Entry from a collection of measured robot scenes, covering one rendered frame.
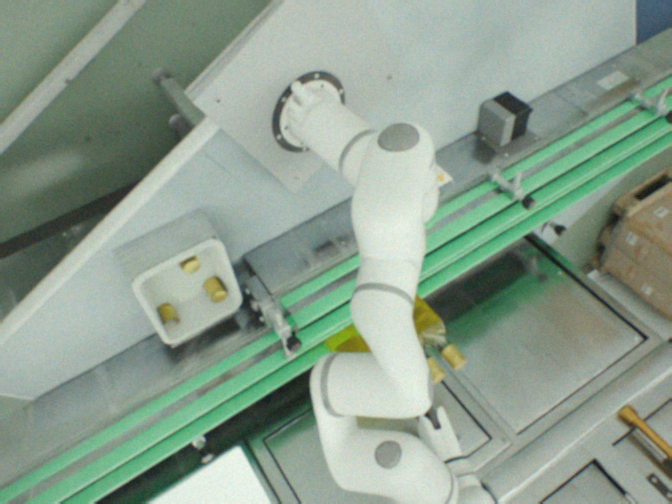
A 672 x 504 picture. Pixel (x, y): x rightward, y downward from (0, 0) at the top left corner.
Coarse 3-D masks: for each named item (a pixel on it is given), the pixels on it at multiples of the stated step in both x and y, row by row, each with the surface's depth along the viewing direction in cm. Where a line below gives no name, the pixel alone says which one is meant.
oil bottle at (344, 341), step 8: (344, 328) 126; (336, 336) 125; (344, 336) 124; (352, 336) 124; (328, 344) 126; (336, 344) 124; (344, 344) 123; (352, 344) 123; (360, 344) 123; (336, 352) 123; (344, 352) 122; (352, 352) 122; (360, 352) 122; (368, 352) 122
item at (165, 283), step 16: (208, 240) 103; (176, 256) 102; (208, 256) 116; (224, 256) 108; (144, 272) 100; (160, 272) 111; (176, 272) 114; (208, 272) 119; (224, 272) 113; (144, 288) 111; (160, 288) 114; (176, 288) 117; (192, 288) 120; (224, 288) 122; (144, 304) 104; (160, 304) 117; (176, 304) 120; (192, 304) 120; (208, 304) 120; (224, 304) 120; (240, 304) 120; (160, 320) 114; (192, 320) 118; (208, 320) 118; (160, 336) 113; (176, 336) 116
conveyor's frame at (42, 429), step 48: (576, 96) 148; (624, 96) 147; (480, 144) 140; (288, 240) 126; (336, 240) 125; (240, 288) 131; (288, 288) 119; (240, 336) 123; (96, 384) 118; (144, 384) 118; (0, 432) 114; (48, 432) 113; (0, 480) 108
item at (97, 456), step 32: (512, 224) 139; (352, 320) 125; (256, 352) 122; (192, 384) 119; (224, 384) 118; (128, 416) 116; (160, 416) 115; (192, 416) 115; (96, 448) 112; (128, 448) 112; (32, 480) 109; (64, 480) 109
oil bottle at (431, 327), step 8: (416, 296) 130; (416, 304) 128; (424, 304) 128; (416, 312) 127; (424, 312) 127; (432, 312) 127; (416, 320) 126; (424, 320) 126; (432, 320) 126; (440, 320) 126; (424, 328) 125; (432, 328) 124; (440, 328) 125; (424, 336) 124; (432, 336) 124; (440, 336) 125; (432, 344) 125
